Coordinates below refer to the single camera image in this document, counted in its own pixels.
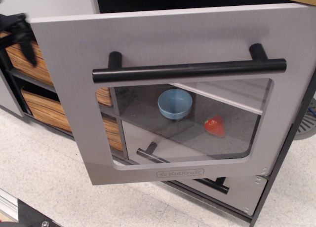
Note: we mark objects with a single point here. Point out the black toy kitchen cabinet frame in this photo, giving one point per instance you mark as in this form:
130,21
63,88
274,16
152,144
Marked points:
42,165

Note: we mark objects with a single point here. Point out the grey slotted round base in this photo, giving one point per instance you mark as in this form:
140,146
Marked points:
307,127

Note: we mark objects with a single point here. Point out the grey oven rack shelf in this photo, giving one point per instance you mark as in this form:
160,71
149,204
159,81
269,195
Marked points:
242,94

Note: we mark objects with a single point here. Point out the light blue bowl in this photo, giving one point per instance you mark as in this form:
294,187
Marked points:
175,104

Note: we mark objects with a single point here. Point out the lower wood-pattern storage bin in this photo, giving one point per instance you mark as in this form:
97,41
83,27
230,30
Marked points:
45,106

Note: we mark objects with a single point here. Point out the black oven door handle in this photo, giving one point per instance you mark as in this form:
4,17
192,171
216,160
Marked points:
259,64

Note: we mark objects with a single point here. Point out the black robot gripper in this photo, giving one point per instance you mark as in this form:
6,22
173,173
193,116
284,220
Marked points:
19,32

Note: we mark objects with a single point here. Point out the red toy strawberry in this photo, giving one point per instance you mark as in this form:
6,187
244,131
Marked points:
215,126

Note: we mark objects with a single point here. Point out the grey toy oven door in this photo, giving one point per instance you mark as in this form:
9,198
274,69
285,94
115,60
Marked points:
73,46

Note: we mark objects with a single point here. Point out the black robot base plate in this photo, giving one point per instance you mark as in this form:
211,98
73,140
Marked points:
30,217

